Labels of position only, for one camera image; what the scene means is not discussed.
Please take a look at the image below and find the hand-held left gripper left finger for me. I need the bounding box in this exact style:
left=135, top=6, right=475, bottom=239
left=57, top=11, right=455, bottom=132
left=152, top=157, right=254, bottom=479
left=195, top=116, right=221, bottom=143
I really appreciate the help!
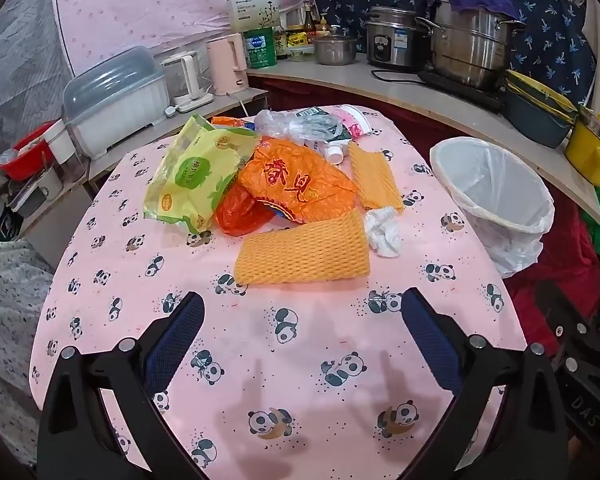
left=37, top=291, right=206, bottom=480

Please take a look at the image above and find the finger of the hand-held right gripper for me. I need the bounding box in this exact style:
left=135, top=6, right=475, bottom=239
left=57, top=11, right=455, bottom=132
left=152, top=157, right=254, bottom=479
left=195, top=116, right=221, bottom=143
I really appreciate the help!
left=534, top=280, right=600, bottom=377

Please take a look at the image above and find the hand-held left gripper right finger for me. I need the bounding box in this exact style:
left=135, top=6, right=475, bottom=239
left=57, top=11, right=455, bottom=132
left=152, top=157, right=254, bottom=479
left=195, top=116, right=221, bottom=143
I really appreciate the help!
left=400, top=287, right=571, bottom=480

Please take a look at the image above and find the trash bin with white liner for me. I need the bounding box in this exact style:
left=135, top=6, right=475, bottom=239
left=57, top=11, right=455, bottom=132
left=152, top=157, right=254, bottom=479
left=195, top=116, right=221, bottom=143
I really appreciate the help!
left=429, top=136, right=556, bottom=278

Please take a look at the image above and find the yellow foam net sleeve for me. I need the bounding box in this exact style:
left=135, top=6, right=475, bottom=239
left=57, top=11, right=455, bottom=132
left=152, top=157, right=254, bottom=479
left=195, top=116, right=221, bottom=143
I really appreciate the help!
left=348, top=142, right=405, bottom=211
left=234, top=208, right=371, bottom=286

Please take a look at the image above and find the clear plastic bag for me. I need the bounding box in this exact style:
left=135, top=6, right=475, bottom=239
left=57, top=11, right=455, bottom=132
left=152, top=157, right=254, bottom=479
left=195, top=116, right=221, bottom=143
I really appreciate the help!
left=254, top=109, right=351, bottom=143

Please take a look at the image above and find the white crumpled tissue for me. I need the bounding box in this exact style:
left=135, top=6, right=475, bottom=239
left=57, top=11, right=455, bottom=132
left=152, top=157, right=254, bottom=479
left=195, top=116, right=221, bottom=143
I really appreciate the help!
left=364, top=206, right=403, bottom=258

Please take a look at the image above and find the green yellow snack bag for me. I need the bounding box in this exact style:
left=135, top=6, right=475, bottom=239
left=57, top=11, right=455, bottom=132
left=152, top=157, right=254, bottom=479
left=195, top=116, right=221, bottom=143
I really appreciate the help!
left=144, top=114, right=261, bottom=236

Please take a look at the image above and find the yellow electric pot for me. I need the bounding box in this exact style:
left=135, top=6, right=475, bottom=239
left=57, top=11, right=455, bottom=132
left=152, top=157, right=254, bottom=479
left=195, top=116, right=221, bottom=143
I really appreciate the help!
left=565, top=105, right=600, bottom=187

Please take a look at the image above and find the grey floral cloth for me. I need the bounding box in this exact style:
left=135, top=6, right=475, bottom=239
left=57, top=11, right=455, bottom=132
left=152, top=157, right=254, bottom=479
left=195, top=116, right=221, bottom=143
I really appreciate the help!
left=0, top=240, right=56, bottom=461

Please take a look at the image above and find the orange plastic bag red print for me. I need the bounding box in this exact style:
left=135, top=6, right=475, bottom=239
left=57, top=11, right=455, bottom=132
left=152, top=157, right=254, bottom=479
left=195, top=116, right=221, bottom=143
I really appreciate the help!
left=237, top=139, right=358, bottom=225

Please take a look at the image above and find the blue basin yellow rim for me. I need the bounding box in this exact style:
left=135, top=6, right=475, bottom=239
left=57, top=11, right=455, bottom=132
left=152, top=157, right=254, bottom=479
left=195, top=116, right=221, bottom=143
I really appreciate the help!
left=502, top=90, right=576, bottom=149
left=506, top=69, right=579, bottom=113
left=504, top=82, right=578, bottom=123

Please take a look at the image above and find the small white bottle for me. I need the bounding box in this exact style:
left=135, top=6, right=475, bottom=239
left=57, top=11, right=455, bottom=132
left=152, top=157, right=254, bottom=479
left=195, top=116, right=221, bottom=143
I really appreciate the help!
left=322, top=141, right=351, bottom=166

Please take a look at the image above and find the pink white paper cup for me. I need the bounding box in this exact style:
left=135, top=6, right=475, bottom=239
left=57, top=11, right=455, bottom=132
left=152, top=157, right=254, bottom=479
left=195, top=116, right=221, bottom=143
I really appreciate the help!
left=330, top=105, right=376, bottom=141

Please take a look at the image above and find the white plastic jar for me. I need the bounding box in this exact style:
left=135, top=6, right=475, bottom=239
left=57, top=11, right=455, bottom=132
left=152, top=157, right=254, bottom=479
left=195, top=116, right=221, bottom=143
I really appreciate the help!
left=42, top=122, right=78, bottom=166

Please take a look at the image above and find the red bowl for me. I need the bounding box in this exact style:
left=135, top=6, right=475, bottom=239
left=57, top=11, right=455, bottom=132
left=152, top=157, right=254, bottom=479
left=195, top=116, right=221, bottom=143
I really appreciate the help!
left=0, top=120, right=61, bottom=181

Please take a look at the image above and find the white dish box clear lid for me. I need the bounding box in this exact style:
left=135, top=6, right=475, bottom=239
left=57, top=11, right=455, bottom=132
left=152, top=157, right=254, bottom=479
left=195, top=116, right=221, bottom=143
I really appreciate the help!
left=62, top=46, right=171, bottom=158

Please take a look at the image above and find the black induction cooker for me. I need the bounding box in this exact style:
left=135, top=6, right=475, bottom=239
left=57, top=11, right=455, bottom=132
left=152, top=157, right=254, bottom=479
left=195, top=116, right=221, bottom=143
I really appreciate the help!
left=419, top=70, right=506, bottom=113

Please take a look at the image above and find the white electric kettle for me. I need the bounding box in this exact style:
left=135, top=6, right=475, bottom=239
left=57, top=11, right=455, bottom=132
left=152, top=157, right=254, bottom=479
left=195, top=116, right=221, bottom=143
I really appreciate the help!
left=160, top=51, right=215, bottom=113

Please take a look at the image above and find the pink electric kettle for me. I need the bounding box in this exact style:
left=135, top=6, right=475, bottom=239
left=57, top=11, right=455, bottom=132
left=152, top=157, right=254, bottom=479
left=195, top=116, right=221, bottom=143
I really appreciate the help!
left=206, top=33, right=248, bottom=96

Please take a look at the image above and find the large steel steamer pot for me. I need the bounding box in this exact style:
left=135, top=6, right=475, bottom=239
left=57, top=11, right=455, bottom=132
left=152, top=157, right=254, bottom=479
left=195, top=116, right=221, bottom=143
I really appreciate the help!
left=415, top=0, right=526, bottom=92

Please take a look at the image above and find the steel rice cooker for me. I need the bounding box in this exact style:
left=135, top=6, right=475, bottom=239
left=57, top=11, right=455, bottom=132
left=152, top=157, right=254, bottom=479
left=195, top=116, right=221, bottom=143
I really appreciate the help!
left=365, top=6, right=433, bottom=72

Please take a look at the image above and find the small steel pot with lid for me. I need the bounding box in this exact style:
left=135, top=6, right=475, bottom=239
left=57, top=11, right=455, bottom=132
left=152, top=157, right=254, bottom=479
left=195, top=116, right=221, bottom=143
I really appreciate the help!
left=312, top=30, right=359, bottom=66

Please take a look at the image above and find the green canister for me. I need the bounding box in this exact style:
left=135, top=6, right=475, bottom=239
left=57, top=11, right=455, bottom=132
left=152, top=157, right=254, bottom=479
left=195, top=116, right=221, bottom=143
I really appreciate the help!
left=243, top=26, right=278, bottom=69

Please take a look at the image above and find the cluster of condiment bottles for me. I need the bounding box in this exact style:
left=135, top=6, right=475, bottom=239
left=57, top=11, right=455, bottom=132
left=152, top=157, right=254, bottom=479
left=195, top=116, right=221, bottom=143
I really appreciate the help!
left=275, top=2, right=331, bottom=61

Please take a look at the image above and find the pink dotted cloth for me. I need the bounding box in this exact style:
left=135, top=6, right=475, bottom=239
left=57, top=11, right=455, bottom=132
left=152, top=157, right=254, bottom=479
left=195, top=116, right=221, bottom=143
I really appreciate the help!
left=50, top=0, right=321, bottom=78

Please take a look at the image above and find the white carton plant print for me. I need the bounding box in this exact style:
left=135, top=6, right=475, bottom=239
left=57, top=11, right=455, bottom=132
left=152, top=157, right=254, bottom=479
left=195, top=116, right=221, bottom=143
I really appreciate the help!
left=226, top=0, right=281, bottom=33

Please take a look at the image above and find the black power cable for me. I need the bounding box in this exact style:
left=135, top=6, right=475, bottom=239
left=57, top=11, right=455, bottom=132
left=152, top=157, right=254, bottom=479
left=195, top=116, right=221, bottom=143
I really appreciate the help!
left=370, top=69, right=431, bottom=86

